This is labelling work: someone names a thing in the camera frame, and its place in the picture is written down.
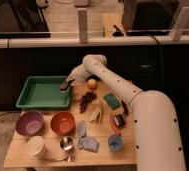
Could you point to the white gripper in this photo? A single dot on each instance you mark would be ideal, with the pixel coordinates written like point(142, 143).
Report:
point(78, 75)

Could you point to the black eraser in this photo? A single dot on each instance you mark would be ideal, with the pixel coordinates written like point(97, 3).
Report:
point(65, 85)

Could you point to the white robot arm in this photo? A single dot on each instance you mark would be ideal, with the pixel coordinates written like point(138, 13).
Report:
point(157, 135)

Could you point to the green plastic tray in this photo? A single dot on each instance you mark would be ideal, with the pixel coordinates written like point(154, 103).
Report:
point(42, 92)

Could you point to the orange fruit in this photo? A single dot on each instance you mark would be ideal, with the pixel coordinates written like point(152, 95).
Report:
point(92, 84)

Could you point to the dark grape bunch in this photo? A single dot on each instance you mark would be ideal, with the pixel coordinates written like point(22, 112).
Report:
point(86, 99)

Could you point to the teal sponge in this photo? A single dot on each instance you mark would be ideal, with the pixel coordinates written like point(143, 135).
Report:
point(112, 101)

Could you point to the banana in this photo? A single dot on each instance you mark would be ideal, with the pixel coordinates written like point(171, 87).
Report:
point(96, 115)

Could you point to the orange bowl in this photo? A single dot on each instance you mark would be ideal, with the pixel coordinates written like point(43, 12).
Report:
point(62, 123)

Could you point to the wooden board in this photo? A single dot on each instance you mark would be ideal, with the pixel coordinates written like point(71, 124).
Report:
point(18, 158)

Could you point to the metal measuring cup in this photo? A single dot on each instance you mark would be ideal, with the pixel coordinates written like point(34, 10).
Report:
point(66, 144)

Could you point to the blue cloth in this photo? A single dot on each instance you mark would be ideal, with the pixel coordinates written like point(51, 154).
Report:
point(86, 142)

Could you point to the purple bowl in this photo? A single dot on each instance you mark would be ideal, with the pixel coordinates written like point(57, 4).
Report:
point(30, 123)

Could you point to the blue small cup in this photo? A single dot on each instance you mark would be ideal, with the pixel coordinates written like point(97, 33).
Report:
point(115, 143)

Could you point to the white cup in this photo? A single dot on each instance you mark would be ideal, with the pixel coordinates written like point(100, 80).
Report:
point(35, 146)

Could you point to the orange handled brush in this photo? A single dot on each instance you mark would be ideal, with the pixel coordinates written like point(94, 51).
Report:
point(117, 122)

